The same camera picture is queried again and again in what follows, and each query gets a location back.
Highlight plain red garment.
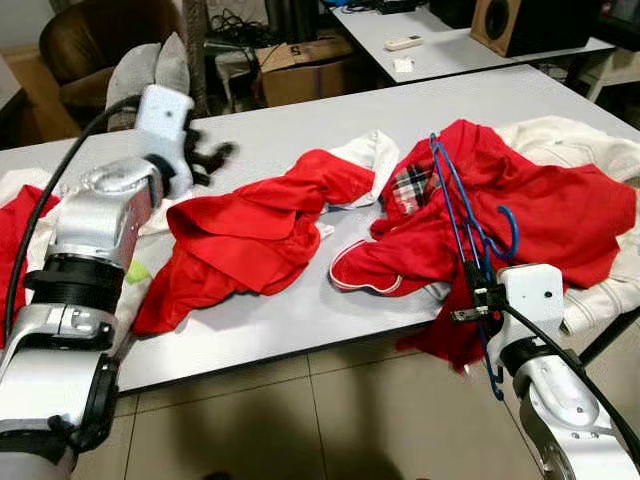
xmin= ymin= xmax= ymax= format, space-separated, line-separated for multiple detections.
xmin=132 ymin=150 xmax=379 ymax=337

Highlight white garment with green print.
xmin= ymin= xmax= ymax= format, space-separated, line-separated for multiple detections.
xmin=0 ymin=168 xmax=183 ymax=353

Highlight blue wire hanger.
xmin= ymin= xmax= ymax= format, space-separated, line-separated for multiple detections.
xmin=427 ymin=132 xmax=521 ymax=403

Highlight grey table with black legs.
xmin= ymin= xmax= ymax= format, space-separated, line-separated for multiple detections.
xmin=0 ymin=63 xmax=640 ymax=393

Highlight grey pillow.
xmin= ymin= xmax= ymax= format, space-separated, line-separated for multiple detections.
xmin=150 ymin=32 xmax=193 ymax=96
xmin=105 ymin=42 xmax=166 ymax=131

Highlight cardboard box with black print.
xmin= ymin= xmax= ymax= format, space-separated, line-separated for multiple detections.
xmin=255 ymin=35 xmax=381 ymax=109

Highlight red jacket with plaid lining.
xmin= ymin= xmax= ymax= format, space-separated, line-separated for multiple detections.
xmin=328 ymin=118 xmax=640 ymax=373

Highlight brown armchair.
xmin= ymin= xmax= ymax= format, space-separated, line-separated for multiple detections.
xmin=38 ymin=0 xmax=186 ymax=113

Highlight cream jacket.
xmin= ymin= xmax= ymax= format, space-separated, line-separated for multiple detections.
xmin=493 ymin=114 xmax=640 ymax=338

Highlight small red white garment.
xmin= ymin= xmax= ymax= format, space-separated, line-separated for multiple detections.
xmin=0 ymin=185 xmax=63 ymax=346

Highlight white remote control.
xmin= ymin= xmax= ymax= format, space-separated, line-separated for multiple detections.
xmin=384 ymin=35 xmax=426 ymax=52

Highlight white table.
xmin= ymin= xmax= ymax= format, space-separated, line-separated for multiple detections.
xmin=328 ymin=3 xmax=619 ymax=86

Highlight wooden speaker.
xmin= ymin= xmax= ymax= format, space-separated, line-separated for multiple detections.
xmin=470 ymin=0 xmax=573 ymax=58

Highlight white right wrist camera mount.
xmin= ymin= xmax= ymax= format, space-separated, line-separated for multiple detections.
xmin=498 ymin=263 xmax=566 ymax=346

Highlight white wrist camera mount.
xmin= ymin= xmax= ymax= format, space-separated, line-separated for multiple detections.
xmin=498 ymin=263 xmax=566 ymax=346
xmin=134 ymin=85 xmax=198 ymax=198

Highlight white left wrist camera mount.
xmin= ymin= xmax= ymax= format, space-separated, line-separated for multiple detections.
xmin=134 ymin=85 xmax=198 ymax=198

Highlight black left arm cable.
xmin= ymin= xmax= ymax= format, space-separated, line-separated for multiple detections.
xmin=3 ymin=95 xmax=141 ymax=346

